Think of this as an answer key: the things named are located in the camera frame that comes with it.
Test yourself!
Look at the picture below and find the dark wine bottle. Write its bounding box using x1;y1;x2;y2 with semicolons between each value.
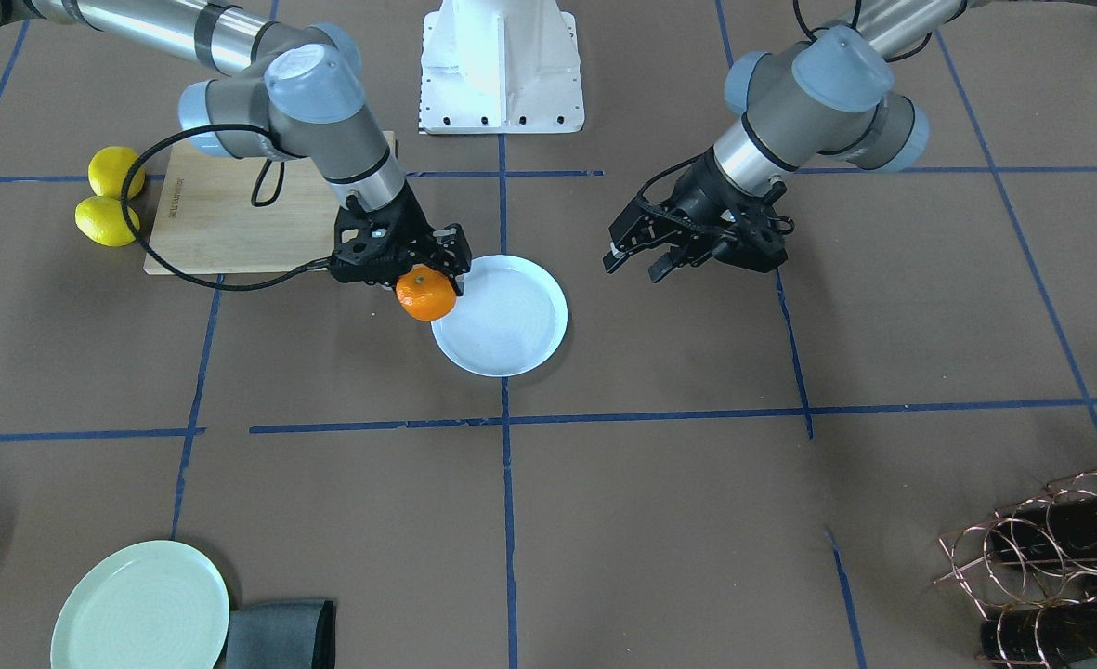
980;602;1097;668
989;498;1097;564

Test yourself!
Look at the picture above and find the light blue plate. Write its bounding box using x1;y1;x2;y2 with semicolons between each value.
432;256;568;377

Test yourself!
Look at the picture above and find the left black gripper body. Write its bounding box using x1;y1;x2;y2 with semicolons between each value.
636;154;795;272

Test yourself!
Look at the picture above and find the light green plate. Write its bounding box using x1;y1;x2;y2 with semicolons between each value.
48;541;230;668

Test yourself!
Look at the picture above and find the dark wine bottle middle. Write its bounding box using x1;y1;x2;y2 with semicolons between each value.
989;498;1097;564

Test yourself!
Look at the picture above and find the dark grey folded cloth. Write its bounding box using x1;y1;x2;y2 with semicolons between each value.
225;598;337;668

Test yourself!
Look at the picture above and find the orange fruit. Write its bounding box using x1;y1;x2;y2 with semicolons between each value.
395;264;459;322

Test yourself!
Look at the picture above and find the yellow lemon one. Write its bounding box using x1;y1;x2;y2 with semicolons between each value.
86;147;139;200
75;195;136;247

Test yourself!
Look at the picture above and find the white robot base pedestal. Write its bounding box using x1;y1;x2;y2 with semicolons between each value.
418;1;586;136

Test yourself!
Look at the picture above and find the copper wire bottle rack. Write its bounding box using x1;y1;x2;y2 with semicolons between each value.
937;469;1097;668

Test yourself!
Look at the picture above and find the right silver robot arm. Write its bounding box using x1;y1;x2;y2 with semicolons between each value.
0;1;472;294

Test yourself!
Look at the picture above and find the dark wine bottle lower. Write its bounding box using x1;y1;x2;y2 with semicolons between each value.
980;602;1097;668

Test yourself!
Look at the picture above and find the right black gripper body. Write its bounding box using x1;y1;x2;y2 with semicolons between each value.
329;185;436;285

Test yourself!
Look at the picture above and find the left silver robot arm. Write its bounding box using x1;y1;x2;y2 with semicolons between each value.
603;1;970;282

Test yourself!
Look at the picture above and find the wooden cutting board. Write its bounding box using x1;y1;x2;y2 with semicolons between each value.
144;131;398;277

